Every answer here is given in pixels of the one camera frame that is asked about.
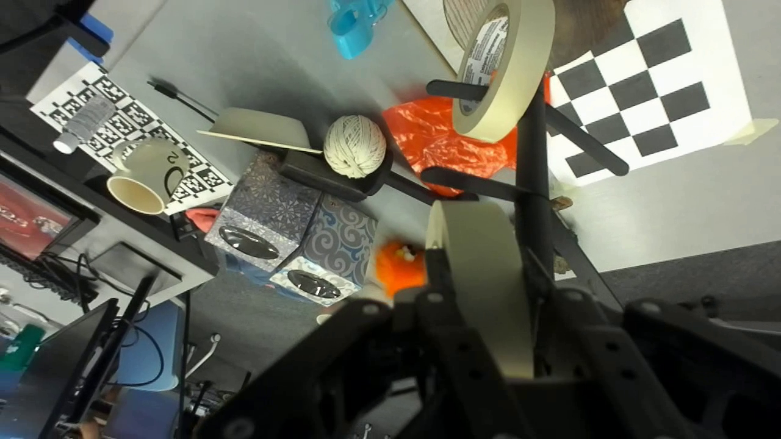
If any black peg stand wooden base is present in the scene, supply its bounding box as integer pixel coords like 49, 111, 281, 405
416, 0, 636, 276

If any black block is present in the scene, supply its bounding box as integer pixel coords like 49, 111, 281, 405
277, 149, 392, 204

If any orange fuzzy object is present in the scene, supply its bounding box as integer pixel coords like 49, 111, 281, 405
370, 236, 431, 300

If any grey speckled tissue box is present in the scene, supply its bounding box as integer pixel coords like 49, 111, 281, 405
201, 155, 323, 276

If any blue plastic figure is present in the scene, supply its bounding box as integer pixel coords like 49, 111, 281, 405
327, 0, 394, 60

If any white textured ball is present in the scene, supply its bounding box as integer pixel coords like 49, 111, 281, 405
321, 111, 388, 181

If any AprilTag printed sheet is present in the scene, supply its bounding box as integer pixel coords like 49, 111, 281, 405
26, 60, 236, 216

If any black white checkerboard sheet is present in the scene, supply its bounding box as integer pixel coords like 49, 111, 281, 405
542, 0, 753, 189

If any orange plastic bag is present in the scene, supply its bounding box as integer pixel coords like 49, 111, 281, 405
380, 95, 522, 203

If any blue swirl tissue box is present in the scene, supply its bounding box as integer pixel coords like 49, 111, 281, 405
265, 193, 380, 310

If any blue bin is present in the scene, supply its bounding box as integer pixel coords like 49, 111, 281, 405
111, 297, 188, 394

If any black pen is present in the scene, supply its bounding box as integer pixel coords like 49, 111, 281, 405
146, 76, 220, 125

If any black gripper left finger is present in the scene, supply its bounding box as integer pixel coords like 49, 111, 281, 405
198, 247, 522, 439

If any grey table mat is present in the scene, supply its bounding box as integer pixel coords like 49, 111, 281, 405
46, 0, 459, 215

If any computer monitor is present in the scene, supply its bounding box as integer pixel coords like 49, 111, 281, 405
0, 149, 105, 264

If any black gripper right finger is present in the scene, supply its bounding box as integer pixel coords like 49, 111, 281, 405
520, 247, 781, 439

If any black laptop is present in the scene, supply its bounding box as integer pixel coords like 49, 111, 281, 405
0, 271, 165, 439

